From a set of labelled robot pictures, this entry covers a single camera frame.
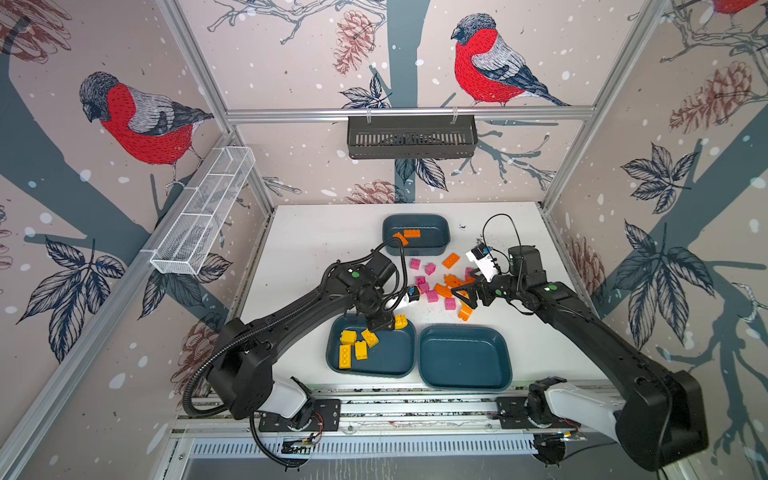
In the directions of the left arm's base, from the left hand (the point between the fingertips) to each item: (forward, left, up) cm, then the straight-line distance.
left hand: (388, 322), depth 78 cm
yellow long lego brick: (-5, +12, -11) cm, 18 cm away
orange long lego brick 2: (+18, -22, -10) cm, 30 cm away
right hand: (+9, -21, +4) cm, 23 cm away
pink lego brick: (+26, -10, -10) cm, 30 cm away
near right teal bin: (-6, -21, -10) cm, 24 cm away
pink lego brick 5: (+10, -20, -10) cm, 24 cm away
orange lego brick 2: (+27, -22, -10) cm, 37 cm away
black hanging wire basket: (+62, -10, +17) cm, 65 cm away
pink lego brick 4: (+13, -14, -11) cm, 22 cm away
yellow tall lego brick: (-4, +8, -9) cm, 12 cm away
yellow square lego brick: (0, -4, +1) cm, 4 cm away
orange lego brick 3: (+7, -24, -9) cm, 27 cm away
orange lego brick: (+38, -5, -11) cm, 39 cm away
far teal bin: (+39, -18, -10) cm, 44 cm away
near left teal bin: (-4, +10, -8) cm, 13 cm away
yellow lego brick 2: (0, +5, -11) cm, 12 cm away
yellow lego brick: (0, +12, -10) cm, 16 cm away
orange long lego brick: (+39, -10, -9) cm, 41 cm away
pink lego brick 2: (+23, -15, -10) cm, 29 cm away
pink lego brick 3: (+17, -11, -10) cm, 23 cm away
